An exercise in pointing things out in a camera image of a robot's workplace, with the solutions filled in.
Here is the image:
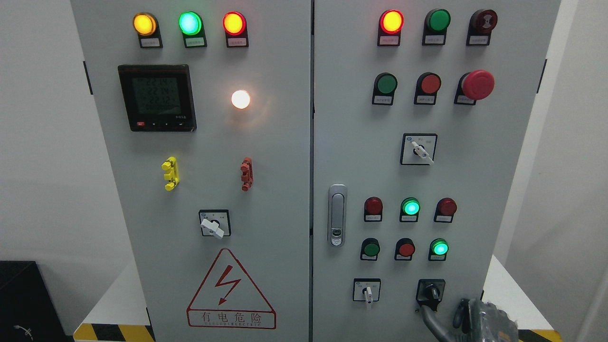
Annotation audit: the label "green push button upper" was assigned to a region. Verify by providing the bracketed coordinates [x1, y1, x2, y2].
[371, 72, 398, 105]

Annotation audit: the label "grey electrical control cabinet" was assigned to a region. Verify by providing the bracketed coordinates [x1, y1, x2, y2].
[70, 0, 560, 342]

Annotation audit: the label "green push button lower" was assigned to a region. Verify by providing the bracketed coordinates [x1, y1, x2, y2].
[359, 237, 380, 261]

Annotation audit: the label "black box with cable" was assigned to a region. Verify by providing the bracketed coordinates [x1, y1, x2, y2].
[0, 261, 68, 342]

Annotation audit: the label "dark red indicator left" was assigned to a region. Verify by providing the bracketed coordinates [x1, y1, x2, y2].
[363, 197, 383, 222]

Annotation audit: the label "red emergency stop mushroom button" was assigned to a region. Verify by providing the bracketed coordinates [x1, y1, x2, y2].
[454, 69, 495, 105]

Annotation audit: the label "black digital power meter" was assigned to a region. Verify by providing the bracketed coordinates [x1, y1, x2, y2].
[117, 64, 196, 132]

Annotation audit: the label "green unlit indicator light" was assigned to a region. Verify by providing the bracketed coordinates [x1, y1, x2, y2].
[422, 9, 451, 46]

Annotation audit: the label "red amber indicator light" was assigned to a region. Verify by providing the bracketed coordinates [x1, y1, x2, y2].
[222, 11, 249, 48]

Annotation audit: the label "red push button lower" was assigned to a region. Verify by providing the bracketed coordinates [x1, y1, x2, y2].
[394, 238, 416, 261]

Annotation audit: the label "white-handled selector switch upper right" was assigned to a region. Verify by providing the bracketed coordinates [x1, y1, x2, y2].
[400, 133, 438, 165]

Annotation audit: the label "red electric hazard warning sticker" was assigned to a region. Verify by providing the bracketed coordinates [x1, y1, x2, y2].
[186, 247, 276, 330]

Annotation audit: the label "white platform with hazard stripes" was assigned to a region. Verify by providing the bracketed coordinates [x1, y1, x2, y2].
[72, 256, 562, 342]

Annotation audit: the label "dark red indicator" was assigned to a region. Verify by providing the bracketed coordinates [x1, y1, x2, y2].
[363, 197, 383, 222]
[434, 198, 458, 223]

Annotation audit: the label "white-handled selector switch lower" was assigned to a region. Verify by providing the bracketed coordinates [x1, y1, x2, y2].
[352, 278, 381, 310]

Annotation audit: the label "white-handled selector switch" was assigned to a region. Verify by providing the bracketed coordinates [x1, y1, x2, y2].
[352, 278, 381, 310]
[400, 133, 438, 165]

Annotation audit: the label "yellow terminal connector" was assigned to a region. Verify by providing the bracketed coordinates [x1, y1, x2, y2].
[161, 156, 180, 192]

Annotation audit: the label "white-handled selector switch left door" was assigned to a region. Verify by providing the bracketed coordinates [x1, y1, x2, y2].
[199, 209, 232, 239]

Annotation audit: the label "red terminal connector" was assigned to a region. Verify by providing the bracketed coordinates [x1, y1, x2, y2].
[240, 157, 254, 192]

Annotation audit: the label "dark red indicator right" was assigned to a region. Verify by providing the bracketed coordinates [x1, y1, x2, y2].
[434, 198, 458, 223]

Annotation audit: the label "green lit indicator light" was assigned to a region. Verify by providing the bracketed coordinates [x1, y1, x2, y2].
[178, 11, 207, 48]

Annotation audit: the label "black rotary knob switch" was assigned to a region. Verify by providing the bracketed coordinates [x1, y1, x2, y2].
[416, 279, 446, 312]

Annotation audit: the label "amber indicator light top left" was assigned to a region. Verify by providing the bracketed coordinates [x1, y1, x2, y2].
[133, 12, 163, 48]

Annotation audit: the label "red push button upper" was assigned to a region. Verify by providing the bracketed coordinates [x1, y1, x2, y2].
[413, 72, 442, 105]

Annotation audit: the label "white glowing indicator lamp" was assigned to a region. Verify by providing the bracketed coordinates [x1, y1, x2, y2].
[231, 89, 251, 110]

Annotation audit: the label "silver cabinet door latch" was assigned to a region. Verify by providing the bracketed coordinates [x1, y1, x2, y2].
[328, 184, 347, 247]

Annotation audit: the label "red lit indicator right door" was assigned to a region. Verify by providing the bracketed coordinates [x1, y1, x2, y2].
[377, 9, 404, 46]

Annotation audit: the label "dark red buzzer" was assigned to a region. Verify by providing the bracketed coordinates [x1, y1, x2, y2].
[466, 9, 498, 46]

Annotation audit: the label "green lit push button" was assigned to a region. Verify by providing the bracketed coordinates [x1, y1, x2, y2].
[427, 238, 449, 261]

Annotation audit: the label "green lit indicator middle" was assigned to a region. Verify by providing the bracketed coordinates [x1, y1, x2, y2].
[399, 197, 420, 222]

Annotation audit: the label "red push button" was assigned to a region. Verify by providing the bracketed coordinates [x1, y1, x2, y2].
[394, 238, 416, 261]
[413, 72, 442, 105]

